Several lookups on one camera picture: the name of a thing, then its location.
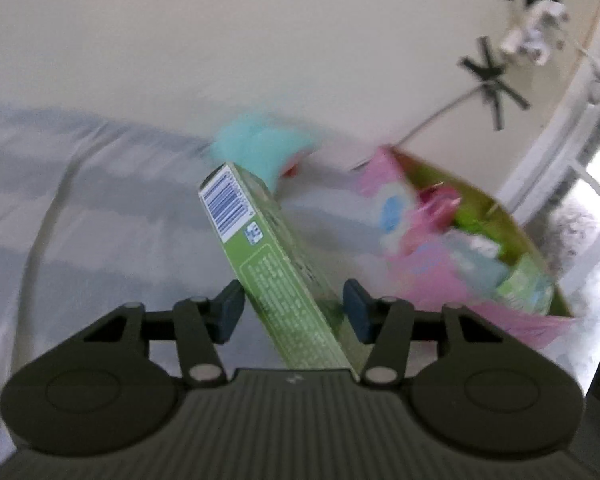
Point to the light green packet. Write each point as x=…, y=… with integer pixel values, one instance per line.
x=525, y=285

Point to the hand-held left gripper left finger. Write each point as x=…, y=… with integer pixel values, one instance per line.
x=228, y=312

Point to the grey striped bed sheet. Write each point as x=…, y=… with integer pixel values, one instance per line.
x=105, y=220

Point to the magenta packet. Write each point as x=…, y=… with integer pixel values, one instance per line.
x=441, y=205

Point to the pink and olive storage box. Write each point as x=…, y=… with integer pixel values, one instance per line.
x=425, y=280

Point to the light blue packet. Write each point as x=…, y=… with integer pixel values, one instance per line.
x=480, y=267

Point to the long green carton box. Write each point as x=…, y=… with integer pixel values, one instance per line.
x=275, y=280

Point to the teal plush toy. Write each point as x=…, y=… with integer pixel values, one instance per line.
x=260, y=147

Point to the white window frame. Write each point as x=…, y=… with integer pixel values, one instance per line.
x=565, y=150

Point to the black tape cross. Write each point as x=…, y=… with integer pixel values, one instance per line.
x=492, y=82

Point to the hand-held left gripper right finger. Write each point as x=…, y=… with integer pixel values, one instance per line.
x=358, y=312

